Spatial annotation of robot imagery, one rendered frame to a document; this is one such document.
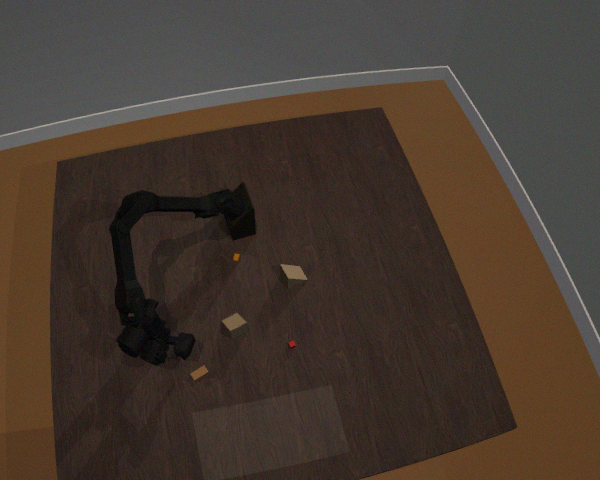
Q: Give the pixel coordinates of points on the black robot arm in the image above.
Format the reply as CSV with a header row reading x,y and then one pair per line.
x,y
129,297

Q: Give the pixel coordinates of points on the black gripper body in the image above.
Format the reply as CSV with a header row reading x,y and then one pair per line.
x,y
183,343

